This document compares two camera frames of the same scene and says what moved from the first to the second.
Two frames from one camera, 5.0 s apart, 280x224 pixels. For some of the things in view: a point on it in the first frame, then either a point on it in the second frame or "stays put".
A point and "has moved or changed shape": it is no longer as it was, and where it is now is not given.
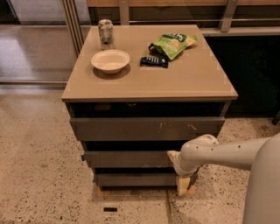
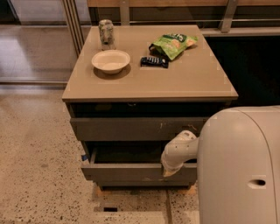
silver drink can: [106, 30] stays put
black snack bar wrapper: [154, 61] stays put
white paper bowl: [110, 61] stays put
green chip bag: [171, 44] stays put
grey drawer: [129, 158] has moved or changed shape
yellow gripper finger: [183, 183] → [166, 172]
